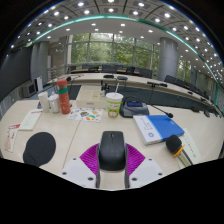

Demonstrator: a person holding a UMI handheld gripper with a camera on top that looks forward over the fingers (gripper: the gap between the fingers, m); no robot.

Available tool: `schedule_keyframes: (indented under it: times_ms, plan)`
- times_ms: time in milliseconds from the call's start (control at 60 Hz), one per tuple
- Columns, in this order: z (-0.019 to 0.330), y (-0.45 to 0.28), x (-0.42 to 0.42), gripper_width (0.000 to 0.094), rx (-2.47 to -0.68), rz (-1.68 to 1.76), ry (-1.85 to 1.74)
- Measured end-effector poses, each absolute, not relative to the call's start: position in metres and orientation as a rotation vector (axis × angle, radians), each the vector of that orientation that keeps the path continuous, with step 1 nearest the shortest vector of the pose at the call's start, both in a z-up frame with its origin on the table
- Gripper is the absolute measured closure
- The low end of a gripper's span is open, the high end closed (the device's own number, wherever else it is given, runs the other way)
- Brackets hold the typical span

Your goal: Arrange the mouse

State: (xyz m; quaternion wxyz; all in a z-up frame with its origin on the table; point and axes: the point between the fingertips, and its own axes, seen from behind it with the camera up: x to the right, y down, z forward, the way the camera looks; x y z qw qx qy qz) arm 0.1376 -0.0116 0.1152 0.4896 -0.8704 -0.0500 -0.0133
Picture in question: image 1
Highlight green printed drink cup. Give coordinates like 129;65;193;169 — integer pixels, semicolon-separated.
105;83;124;119

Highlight red printed leaflet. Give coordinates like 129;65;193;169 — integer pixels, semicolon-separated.
3;123;21;154

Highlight black computer mouse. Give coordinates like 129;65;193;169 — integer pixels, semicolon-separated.
96;130;129;172

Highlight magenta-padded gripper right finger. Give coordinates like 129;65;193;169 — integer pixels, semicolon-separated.
124;142;165;190

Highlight colourful sticker sheet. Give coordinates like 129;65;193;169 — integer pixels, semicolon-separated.
66;107;104;124

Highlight grey box appliance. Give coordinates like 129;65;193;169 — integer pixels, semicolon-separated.
20;81;37;99

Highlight red thermos bottle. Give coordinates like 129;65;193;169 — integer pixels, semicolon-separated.
56;78;72;115

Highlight white upright panel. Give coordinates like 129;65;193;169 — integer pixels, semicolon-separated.
33;75;44;93

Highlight white cardboard box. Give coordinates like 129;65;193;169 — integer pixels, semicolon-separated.
75;85;109;110

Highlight white paper cup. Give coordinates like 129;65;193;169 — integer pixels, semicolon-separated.
37;91;51;113

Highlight white paper booklet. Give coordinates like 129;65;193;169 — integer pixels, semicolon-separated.
18;109;44;132

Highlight dark conference chairs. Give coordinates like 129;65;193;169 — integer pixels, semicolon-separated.
66;63;222;113

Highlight blue and white book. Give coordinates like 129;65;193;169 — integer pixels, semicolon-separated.
132;114;185;146

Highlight black desk microphone unit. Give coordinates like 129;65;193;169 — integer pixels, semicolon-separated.
119;96;175;119

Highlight ceiling lights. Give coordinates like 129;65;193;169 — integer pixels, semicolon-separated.
9;0;223;79

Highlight black mouse pad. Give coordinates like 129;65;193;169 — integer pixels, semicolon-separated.
22;131;57;168

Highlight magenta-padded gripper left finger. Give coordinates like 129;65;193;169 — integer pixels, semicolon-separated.
59;143;101;190

